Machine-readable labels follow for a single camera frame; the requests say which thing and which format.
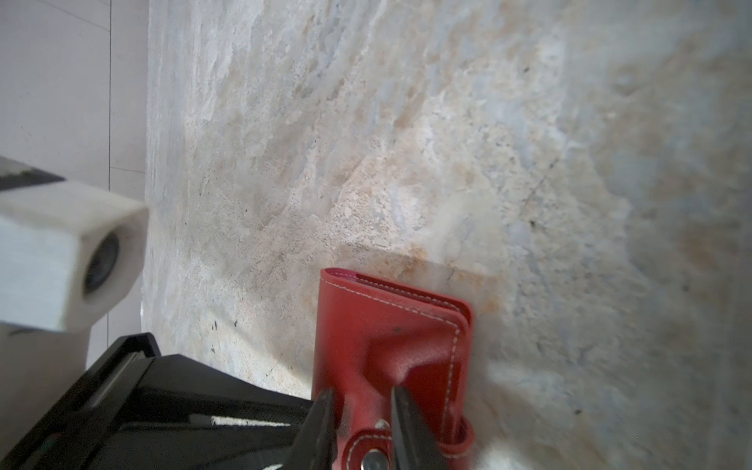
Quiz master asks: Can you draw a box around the red leather card holder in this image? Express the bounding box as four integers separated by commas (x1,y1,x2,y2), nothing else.
311,268,475,469

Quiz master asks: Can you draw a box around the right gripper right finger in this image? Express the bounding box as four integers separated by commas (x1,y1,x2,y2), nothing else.
391,386,450,470

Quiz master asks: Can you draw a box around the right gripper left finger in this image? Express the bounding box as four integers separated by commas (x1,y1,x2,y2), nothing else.
284,389,337,470

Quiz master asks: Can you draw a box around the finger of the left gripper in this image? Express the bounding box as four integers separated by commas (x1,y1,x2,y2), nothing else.
1,333,311,469

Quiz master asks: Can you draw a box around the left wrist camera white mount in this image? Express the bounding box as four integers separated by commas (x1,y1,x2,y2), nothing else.
1,158,149,332

